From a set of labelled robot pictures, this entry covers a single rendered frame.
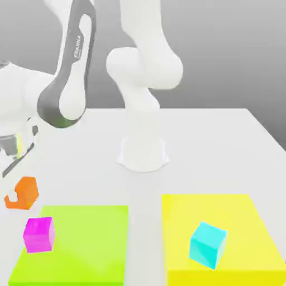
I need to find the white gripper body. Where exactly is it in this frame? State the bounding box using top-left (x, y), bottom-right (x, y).
top-left (0, 142), bottom-right (39, 187)

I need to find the small orange cube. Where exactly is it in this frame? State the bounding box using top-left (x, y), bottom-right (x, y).
top-left (4, 176), bottom-right (40, 211)

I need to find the small magenta cube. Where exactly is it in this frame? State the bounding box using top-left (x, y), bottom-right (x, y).
top-left (22, 216), bottom-right (56, 254)

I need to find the small cyan cube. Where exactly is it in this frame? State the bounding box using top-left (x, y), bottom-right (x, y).
top-left (188, 221), bottom-right (228, 271)

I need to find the large lime green box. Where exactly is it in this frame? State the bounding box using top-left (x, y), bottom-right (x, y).
top-left (7, 205), bottom-right (130, 286)

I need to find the large yellow box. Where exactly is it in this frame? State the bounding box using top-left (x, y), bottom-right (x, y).
top-left (161, 193), bottom-right (286, 286)

